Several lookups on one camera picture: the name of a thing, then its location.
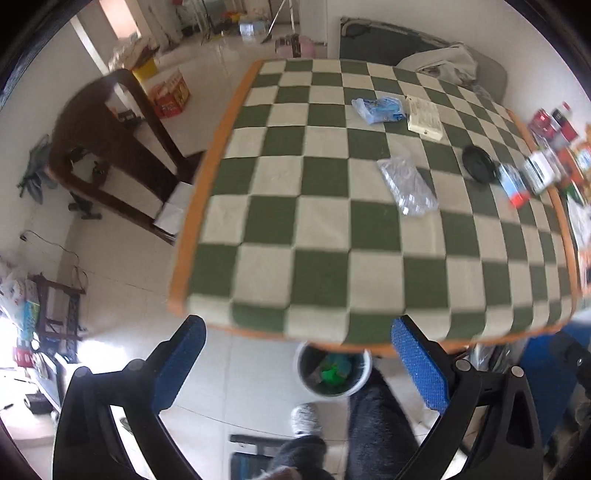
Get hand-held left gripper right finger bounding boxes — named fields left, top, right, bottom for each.
left=391, top=315, right=544, bottom=480

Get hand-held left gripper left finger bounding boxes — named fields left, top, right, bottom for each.
left=52, top=315, right=207, bottom=480

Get person's dark trousers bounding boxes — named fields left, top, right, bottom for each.
left=272, top=367, right=421, bottom=480

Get green wrapper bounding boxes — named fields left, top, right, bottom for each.
left=321, top=362, right=354, bottom=384

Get grey round waste bin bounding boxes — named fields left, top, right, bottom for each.
left=295, top=342, right=373, bottom=398

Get grey slipper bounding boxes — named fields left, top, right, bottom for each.
left=290, top=402, right=323, bottom=437

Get blue container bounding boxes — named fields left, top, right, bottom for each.
left=526, top=318, right=591, bottom=444

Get small dark wooden rack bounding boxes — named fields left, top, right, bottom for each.
left=27, top=272, right=86, bottom=342

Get white paper sheet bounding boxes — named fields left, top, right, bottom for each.
left=153, top=182, right=195, bottom=236

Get green white checkered tablecloth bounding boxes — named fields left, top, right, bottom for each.
left=168, top=58, right=580, bottom=347

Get clear plastic bag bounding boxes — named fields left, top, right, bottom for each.
left=377, top=156, right=439, bottom=217

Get small blue red box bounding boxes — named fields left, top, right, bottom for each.
left=499, top=164, right=531, bottom=209

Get black round lid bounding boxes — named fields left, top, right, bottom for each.
left=462, top=144, right=499, bottom=184

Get white black small box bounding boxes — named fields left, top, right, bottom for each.
left=523, top=152, right=561, bottom=195

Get pile of colourful packets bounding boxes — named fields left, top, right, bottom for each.
left=551, top=136, right=591, bottom=282

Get dark green hanging cloth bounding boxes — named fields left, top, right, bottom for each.
left=17, top=134, right=58, bottom=204

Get white flat box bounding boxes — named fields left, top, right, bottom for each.
left=405, top=95, right=444, bottom=140

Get blue plastic wrapper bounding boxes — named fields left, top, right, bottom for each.
left=352, top=95, right=406, bottom=126

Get dark wooden chair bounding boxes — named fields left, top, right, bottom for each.
left=48, top=69, right=206, bottom=245

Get red yellow cardboard box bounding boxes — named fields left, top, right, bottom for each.
left=150, top=69, right=191, bottom=119

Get red can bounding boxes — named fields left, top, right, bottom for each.
left=529, top=108, right=557, bottom=137

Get dark bottle with label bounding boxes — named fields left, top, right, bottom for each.
left=551, top=102, right=580, bottom=144

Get white crumpled cloth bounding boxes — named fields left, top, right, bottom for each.
left=397, top=42, right=478, bottom=86

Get dark green sofa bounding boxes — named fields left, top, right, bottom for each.
left=339, top=17, right=508, bottom=102

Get black floor cable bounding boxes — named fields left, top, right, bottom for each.
left=18, top=230, right=88, bottom=289

